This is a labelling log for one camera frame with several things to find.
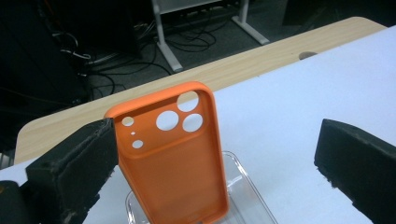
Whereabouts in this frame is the clear plastic tray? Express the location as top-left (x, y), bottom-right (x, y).
top-left (125, 150), bottom-right (279, 224)

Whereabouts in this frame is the round table cable grommet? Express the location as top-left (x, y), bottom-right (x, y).
top-left (298, 50), bottom-right (318, 61)

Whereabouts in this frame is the tangle of black floor cables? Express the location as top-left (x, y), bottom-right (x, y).
top-left (52, 18), bottom-right (219, 101)

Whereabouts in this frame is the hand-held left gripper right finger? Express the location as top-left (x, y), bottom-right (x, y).
top-left (314, 119), bottom-right (396, 224)

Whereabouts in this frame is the white metal table frame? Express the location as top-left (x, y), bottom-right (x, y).
top-left (151, 0), bottom-right (270, 73)

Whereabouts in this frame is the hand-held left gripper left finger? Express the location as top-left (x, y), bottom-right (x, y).
top-left (26, 118), bottom-right (120, 224)

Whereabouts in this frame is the orange phone case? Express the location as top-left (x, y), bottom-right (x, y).
top-left (104, 81), bottom-right (231, 224)

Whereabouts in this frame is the white board sheet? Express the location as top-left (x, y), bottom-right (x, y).
top-left (0, 26), bottom-right (396, 224)

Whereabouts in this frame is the light wooden table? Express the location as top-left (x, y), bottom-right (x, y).
top-left (13, 16), bottom-right (387, 165)

